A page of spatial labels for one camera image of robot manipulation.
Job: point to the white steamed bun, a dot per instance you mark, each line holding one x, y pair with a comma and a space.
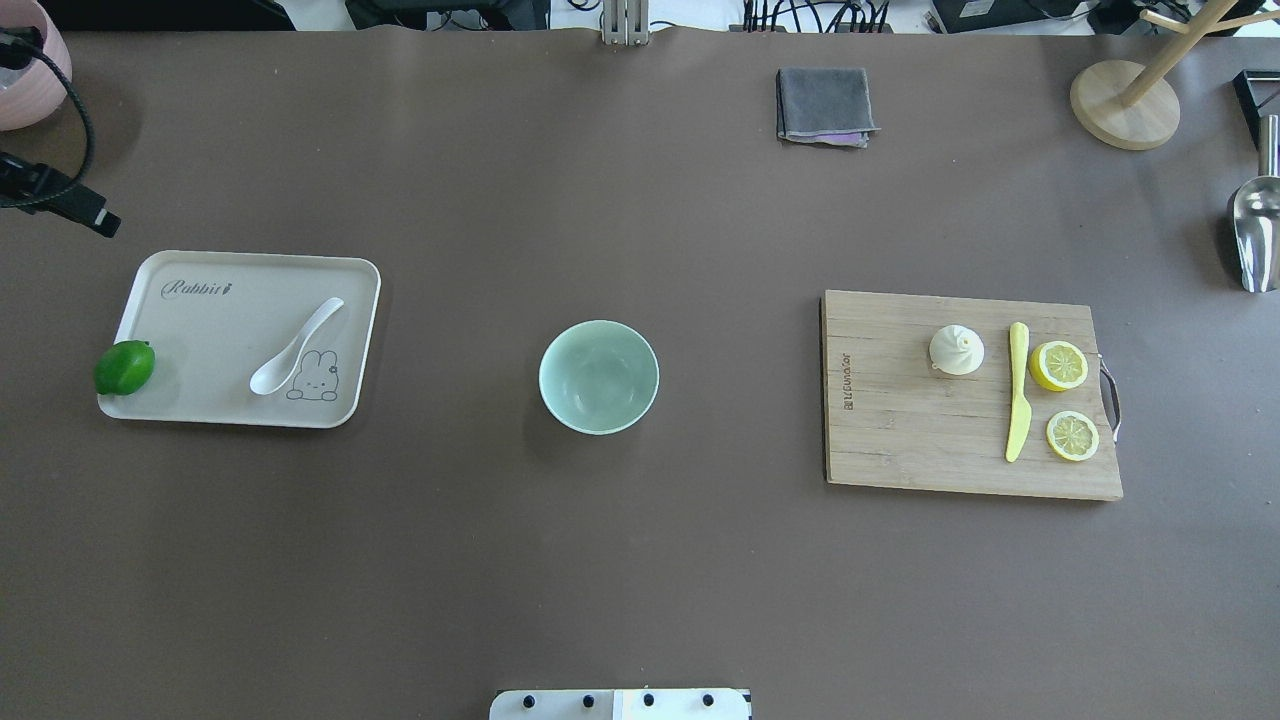
956, 350

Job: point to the white ceramic spoon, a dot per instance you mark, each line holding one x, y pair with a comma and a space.
276, 371

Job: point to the light green bowl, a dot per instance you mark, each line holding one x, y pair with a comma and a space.
599, 377

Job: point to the pink bowl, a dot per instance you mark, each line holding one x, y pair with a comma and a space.
32, 94

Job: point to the bamboo cutting board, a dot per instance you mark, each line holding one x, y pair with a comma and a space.
892, 421

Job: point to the grey folded cloth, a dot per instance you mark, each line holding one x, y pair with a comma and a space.
824, 106

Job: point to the yellow plastic knife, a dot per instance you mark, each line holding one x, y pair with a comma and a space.
1020, 410

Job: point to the cream rabbit tray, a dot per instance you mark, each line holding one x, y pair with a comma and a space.
213, 318

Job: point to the lemon half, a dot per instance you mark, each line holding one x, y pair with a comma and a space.
1058, 366

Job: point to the lemon slice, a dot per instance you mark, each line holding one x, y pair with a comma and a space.
1072, 436

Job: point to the green lime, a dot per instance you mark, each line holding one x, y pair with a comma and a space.
124, 368

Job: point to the wooden mug tree stand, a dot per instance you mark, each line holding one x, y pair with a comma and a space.
1129, 105

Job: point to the metal scoop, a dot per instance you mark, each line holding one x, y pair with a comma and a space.
1255, 216

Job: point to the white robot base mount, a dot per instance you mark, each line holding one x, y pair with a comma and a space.
623, 703

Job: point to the black camera on gooseneck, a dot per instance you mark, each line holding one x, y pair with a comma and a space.
34, 187

